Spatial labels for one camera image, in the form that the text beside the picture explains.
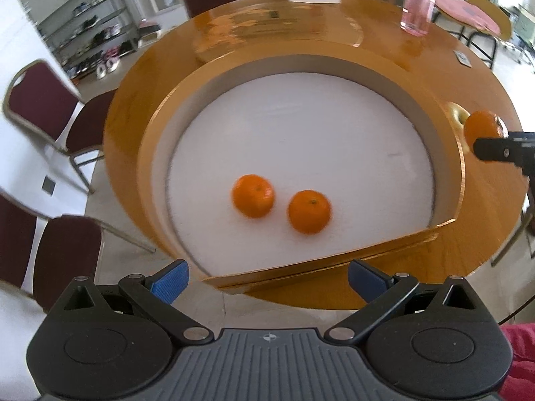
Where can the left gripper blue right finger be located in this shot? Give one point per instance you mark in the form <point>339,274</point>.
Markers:
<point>384,297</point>

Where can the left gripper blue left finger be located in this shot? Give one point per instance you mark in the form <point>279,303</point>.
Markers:
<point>153,297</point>

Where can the orange tangerine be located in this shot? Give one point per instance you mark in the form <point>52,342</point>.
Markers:
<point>253,196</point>
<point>483,124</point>
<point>309,212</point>

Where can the yellow-red apple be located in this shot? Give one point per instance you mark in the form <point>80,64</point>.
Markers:
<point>457,114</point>

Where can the round golden box lid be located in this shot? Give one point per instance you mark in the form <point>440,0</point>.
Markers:
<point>275,22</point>

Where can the small grey card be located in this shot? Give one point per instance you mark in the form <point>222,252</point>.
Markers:
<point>462,58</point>

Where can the round side table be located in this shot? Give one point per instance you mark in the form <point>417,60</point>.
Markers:
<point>469,35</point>

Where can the pink cloth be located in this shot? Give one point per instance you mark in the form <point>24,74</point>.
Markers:
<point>480,15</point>

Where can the round golden box base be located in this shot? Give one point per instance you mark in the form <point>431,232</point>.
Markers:
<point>303,115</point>

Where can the red cloth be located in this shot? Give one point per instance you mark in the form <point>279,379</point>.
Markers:
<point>520,382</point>

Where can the pink water bottle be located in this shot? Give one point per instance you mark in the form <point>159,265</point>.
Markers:
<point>417,16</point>

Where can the metal shoe rack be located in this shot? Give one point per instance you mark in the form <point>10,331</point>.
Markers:
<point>83,34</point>

